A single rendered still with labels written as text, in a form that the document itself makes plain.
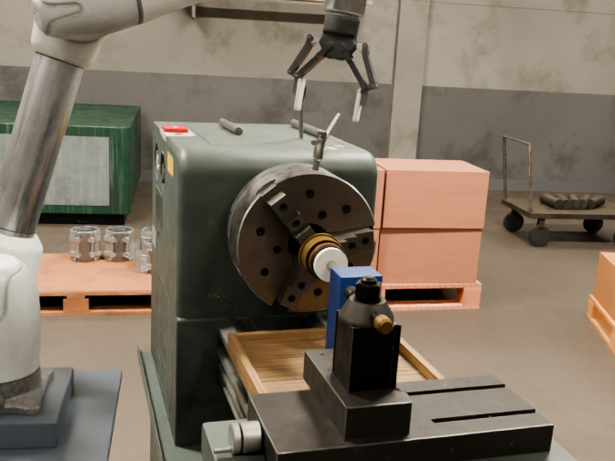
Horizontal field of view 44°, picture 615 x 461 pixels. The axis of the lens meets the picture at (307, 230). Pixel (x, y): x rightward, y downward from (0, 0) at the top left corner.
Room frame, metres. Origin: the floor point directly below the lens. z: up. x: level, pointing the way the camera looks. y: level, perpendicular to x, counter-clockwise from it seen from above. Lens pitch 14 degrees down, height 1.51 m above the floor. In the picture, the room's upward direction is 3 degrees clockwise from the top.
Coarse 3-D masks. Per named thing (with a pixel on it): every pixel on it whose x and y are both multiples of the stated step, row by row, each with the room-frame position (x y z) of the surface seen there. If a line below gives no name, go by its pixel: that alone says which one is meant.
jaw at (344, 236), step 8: (320, 232) 1.63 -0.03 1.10; (328, 232) 1.61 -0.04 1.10; (336, 232) 1.61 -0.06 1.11; (344, 232) 1.61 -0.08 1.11; (352, 232) 1.60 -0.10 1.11; (360, 232) 1.60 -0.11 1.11; (368, 232) 1.60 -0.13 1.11; (344, 240) 1.55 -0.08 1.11; (352, 240) 1.57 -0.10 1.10; (360, 240) 1.59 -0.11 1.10; (368, 240) 1.60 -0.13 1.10; (344, 248) 1.54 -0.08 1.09; (352, 248) 1.57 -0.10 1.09; (360, 248) 1.59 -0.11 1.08; (368, 248) 1.60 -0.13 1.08
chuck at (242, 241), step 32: (256, 192) 1.59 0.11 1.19; (288, 192) 1.58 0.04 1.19; (320, 192) 1.61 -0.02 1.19; (352, 192) 1.63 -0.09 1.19; (256, 224) 1.56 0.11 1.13; (320, 224) 1.61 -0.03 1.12; (352, 224) 1.63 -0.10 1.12; (256, 256) 1.57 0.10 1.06; (288, 256) 1.59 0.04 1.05; (352, 256) 1.63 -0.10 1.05; (256, 288) 1.57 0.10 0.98; (320, 288) 1.61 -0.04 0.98
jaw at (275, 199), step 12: (264, 192) 1.58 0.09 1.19; (276, 192) 1.58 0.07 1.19; (276, 204) 1.54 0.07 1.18; (288, 204) 1.54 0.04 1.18; (276, 216) 1.58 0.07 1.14; (288, 216) 1.54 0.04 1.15; (300, 216) 1.53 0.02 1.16; (288, 228) 1.52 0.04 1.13; (300, 228) 1.53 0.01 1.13; (300, 240) 1.51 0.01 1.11
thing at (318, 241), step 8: (312, 240) 1.50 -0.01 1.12; (320, 240) 1.49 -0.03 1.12; (328, 240) 1.49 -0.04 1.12; (336, 240) 1.53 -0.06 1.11; (304, 248) 1.50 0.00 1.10; (312, 248) 1.48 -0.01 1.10; (320, 248) 1.46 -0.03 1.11; (304, 256) 1.49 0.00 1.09; (312, 256) 1.46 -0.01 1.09; (304, 264) 1.49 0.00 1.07; (312, 264) 1.45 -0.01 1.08; (312, 272) 1.46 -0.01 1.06
